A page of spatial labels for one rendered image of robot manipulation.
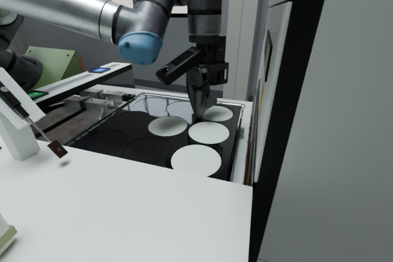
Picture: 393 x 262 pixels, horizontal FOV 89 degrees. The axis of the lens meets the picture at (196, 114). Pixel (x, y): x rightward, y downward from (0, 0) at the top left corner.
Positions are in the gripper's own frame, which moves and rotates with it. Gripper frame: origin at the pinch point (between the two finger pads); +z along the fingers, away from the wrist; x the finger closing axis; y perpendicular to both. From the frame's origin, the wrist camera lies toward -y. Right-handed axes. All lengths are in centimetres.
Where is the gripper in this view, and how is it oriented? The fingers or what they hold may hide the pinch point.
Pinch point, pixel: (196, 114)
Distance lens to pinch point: 54.3
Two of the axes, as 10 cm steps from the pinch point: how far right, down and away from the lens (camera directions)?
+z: 0.0, 8.9, 4.6
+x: -5.3, -3.9, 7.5
